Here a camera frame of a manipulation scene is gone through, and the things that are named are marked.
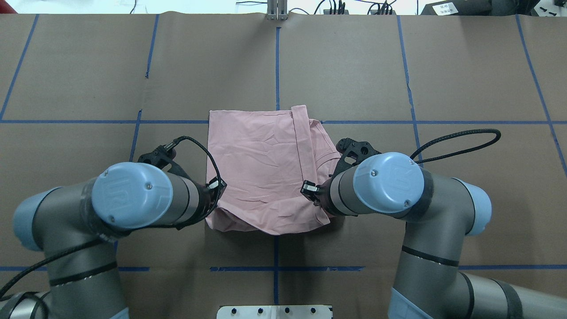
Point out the black power adapter box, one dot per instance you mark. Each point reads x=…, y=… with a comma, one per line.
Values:
x=457, y=8

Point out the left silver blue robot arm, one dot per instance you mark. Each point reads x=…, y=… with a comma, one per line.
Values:
x=76, y=227

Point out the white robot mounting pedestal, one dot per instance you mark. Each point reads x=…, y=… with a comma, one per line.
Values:
x=276, y=312

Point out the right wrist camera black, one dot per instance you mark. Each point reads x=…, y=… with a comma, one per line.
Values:
x=353, y=153

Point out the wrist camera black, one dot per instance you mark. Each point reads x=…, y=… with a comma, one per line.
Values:
x=353, y=153
x=163, y=156

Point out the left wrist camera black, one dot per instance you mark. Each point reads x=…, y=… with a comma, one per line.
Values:
x=163, y=156

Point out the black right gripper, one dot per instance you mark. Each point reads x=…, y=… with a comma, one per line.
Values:
x=323, y=196

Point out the aluminium frame post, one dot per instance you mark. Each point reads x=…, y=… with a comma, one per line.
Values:
x=277, y=10

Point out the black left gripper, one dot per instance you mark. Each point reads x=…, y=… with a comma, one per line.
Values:
x=203, y=200

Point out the pink printed t-shirt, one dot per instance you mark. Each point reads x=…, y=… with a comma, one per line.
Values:
x=264, y=157

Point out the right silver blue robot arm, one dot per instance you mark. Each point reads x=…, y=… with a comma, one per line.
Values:
x=439, y=212

